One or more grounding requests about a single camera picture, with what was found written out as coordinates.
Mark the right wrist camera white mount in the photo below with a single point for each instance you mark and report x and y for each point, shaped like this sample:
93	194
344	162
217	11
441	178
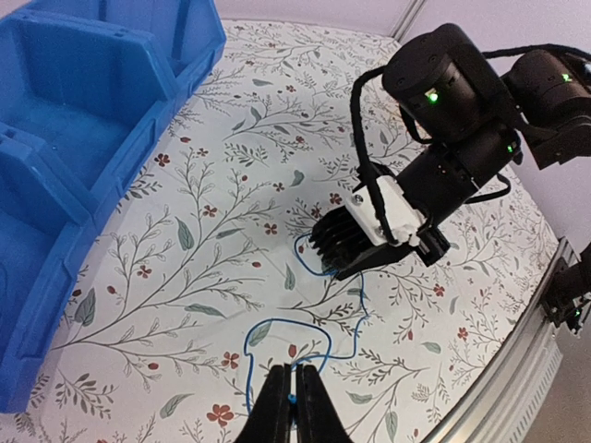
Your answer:
356	220

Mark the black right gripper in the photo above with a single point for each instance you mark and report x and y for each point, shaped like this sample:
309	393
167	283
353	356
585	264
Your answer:
438	181

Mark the aluminium front rail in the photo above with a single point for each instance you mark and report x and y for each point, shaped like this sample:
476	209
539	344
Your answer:
505	399

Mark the right aluminium frame post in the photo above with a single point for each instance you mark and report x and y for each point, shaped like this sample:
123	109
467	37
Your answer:
405	22

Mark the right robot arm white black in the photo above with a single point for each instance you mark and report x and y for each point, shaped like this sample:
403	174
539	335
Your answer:
473	122

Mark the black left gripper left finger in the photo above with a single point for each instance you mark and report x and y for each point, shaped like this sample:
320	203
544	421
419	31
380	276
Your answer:
271	417

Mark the blue three-compartment plastic bin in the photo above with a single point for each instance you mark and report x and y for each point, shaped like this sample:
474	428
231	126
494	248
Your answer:
87	89

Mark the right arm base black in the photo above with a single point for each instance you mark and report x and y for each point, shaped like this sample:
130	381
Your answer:
567	297

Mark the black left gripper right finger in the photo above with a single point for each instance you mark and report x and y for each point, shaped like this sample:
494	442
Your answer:
316	419

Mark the floral patterned table mat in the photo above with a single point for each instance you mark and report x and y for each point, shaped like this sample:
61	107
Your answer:
204	278

